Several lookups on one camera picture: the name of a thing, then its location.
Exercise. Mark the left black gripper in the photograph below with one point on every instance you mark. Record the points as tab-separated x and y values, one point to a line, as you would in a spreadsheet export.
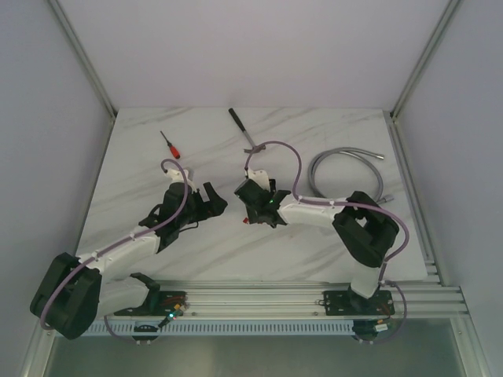
201	204

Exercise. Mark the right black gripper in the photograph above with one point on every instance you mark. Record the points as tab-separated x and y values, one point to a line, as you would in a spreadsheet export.
252	217

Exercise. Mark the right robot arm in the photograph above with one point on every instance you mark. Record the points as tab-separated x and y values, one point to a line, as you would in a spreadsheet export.
366	230

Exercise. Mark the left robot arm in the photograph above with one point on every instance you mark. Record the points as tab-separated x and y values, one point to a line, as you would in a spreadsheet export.
77	290

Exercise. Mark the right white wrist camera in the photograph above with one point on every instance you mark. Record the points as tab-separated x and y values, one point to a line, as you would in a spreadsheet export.
260	177

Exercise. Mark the red handled screwdriver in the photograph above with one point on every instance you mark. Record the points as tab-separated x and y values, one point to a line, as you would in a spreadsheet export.
173	150

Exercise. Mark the black handled claw hammer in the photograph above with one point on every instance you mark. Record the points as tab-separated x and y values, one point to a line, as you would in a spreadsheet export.
254	148

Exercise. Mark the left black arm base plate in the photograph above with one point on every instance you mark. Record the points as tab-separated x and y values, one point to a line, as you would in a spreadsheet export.
165	304

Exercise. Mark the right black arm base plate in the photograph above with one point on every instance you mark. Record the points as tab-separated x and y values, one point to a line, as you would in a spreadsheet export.
347	303

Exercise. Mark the slotted grey cable duct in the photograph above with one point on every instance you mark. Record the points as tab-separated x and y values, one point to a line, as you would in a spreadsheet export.
180	327

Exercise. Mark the aluminium mounting rail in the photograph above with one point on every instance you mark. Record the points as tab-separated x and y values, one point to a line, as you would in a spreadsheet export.
288	300

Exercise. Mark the left aluminium frame post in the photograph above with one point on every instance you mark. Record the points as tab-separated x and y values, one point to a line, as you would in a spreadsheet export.
70	34

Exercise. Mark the aluminium frame post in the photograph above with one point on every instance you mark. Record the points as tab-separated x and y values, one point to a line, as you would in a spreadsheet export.
427	54
70	34

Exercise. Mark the right aluminium frame post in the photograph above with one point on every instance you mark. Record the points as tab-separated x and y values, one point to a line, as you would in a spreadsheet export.
427	54

